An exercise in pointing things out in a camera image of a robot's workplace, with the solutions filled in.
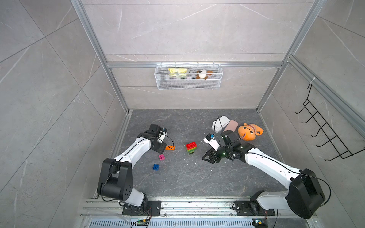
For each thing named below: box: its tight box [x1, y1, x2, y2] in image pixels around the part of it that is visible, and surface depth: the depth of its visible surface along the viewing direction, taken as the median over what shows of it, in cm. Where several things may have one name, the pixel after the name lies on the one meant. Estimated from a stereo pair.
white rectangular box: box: [211, 115, 231, 133], surface depth 109 cm
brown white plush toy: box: [195, 69, 214, 80], surface depth 89 cm
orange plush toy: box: [237, 122, 264, 141], surface depth 97 cm
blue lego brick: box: [152, 163, 160, 171], surface depth 90 cm
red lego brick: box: [185, 141, 198, 151], surface depth 90 cm
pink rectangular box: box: [223, 119, 239, 133], surface depth 109 cm
